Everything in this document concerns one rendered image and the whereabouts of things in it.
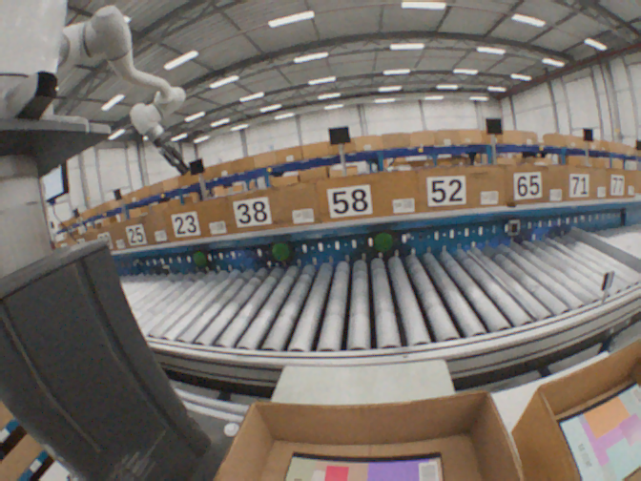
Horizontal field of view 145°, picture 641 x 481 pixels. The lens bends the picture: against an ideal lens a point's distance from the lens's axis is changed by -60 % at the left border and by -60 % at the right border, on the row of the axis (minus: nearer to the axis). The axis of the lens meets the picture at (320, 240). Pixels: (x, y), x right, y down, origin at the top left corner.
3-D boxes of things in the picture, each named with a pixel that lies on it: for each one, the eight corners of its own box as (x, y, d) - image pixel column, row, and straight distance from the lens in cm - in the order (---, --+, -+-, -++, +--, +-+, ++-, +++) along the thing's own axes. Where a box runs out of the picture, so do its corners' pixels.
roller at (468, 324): (467, 355, 58) (471, 337, 55) (420, 263, 100) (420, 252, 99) (487, 351, 60) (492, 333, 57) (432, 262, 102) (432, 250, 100)
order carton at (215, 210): (171, 244, 136) (162, 212, 135) (201, 229, 158) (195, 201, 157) (234, 236, 112) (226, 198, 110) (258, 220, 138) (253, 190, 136)
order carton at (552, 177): (505, 207, 115) (504, 166, 113) (476, 198, 140) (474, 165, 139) (566, 203, 140) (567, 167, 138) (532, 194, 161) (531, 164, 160)
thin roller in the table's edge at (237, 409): (141, 383, 63) (251, 413, 45) (147, 377, 64) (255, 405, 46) (146, 389, 64) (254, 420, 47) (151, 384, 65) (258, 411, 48)
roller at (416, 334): (409, 364, 55) (410, 346, 52) (387, 267, 99) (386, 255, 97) (432, 361, 56) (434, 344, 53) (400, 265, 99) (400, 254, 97)
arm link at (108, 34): (134, 34, 107) (100, 45, 111) (127, -6, 99) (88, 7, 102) (130, 57, 97) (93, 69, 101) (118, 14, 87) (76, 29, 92)
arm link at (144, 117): (142, 134, 129) (164, 115, 131) (125, 111, 134) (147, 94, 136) (143, 139, 139) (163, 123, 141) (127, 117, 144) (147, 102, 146)
